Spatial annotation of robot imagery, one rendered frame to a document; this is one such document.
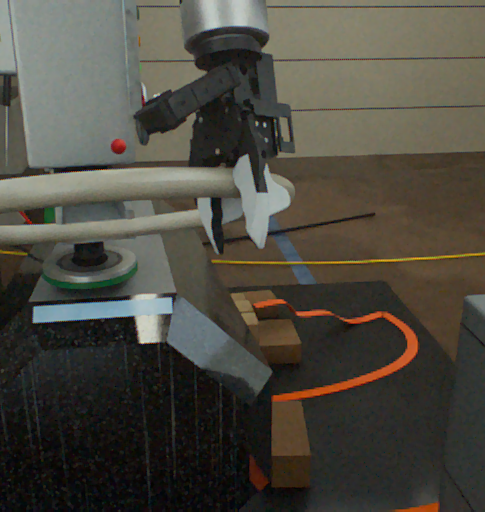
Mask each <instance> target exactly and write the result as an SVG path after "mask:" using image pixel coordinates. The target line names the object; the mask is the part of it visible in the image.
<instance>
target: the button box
mask: <svg viewBox="0 0 485 512"><path fill-rule="evenodd" d="M122 12H123V29H124V46H125V64H126V82H127V99H128V113H129V114H130V115H135V114H136V112H137V111H139V110H141V109H142V94H141V75H140V55H139V35H137V15H136V0H122Z"/></svg>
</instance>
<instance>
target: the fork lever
mask: <svg viewBox="0 0 485 512"><path fill-rule="evenodd" d="M112 169H113V165H105V169H104V170H112ZM49 174H60V171H59V168H52V169H49ZM55 214H56V225H64V224H68V223H84V222H97V221H109V220H120V219H128V220H132V219H135V212H134V209H133V207H132V205H131V203H130V201H120V202H107V203H93V204H82V205H70V206H60V207H55ZM121 239H136V236H130V237H115V238H99V239H88V240H80V241H70V242H58V244H59V245H65V244H75V243H86V242H97V241H110V240H121Z"/></svg>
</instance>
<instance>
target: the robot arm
mask: <svg viewBox="0 0 485 512"><path fill-rule="evenodd" d="M179 2H180V15H181V26H182V35H183V45H184V49H185V50H186V51H187V53H189V54H190V55H194V59H195V66H196V67H197V69H199V70H201V71H205V72H207V73H205V74H204V75H202V76H200V77H198V78H196V79H195V80H193V81H190V82H188V83H186V84H185V85H183V86H181V87H179V88H178V89H176V90H174V91H172V90H171V89H169V90H167V91H165V92H157V93H155V94H154V95H153V97H152V99H151V100H149V101H147V102H145V103H144V104H145V107H144V108H142V109H141V110H139V111H137V112H136V114H137V116H138V118H139V120H140V121H141V123H142V126H143V128H144V130H145V131H146V133H147V135H148V136H149V135H151V134H155V133H157V132H161V134H164V133H166V132H168V131H173V130H176V129H177V128H178V127H179V126H180V125H182V124H183V123H185V121H186V120H187V119H186V117H187V116H188V115H191V114H192V113H194V112H195V111H197V110H199V109H200V111H197V112H196V119H195V122H194V124H193V126H192V128H193V139H191V140H190V142H191V152H190V158H189V167H214V168H215V166H220V165H221V163H225V164H226V167H235V168H234V170H233V173H232V174H233V178H234V183H235V186H236V187H237V188H238V190H239V191H240V194H241V198H194V200H195V205H196V206H198V210H199V215H200V218H201V221H202V224H203V226H204V228H205V231H206V233H207V235H208V237H209V239H210V242H211V244H212V246H213V249H214V251H215V253H216V254H217V255H224V232H223V227H222V225H225V224H227V223H229V222H231V221H234V220H236V219H238V218H240V217H241V215H242V212H243V213H244V216H245V224H246V225H245V228H246V229H245V231H246V233H247V235H248V236H249V238H250V239H252V241H253V242H254V244H255V245H256V248H257V249H258V250H260V249H263V248H264V245H265V241H266V237H267V232H268V223H269V216H272V215H274V213H276V212H279V211H281V210H284V209H286V208H288V207H289V205H290V202H291V200H290V196H289V193H288V191H287V190H286V189H285V188H282V187H280V186H279V185H277V184H276V183H274V182H273V180H272V178H271V176H270V173H269V169H268V166H267V164H266V162H267V159H272V158H276V156H277V155H278V151H277V147H278V149H279V153H292V154H294V153H295V143H294V134H293V125H292V115H291V106H290V105H289V104H283V103H277V96H276V86H275V77H274V68H273V57H272V55H271V54H267V53H263V52H262V50H261V49H262V48H263V47H264V46H266V44H267V42H268V41H269V28H268V18H267V9H266V0H179ZM279 117H286V118H288V126H289V135H290V142H288V141H284V137H282V130H280V120H279ZM274 119H275V120H276V123H275V122H274ZM276 132H277V136H276ZM226 167H224V166H220V167H216V168H226Z"/></svg>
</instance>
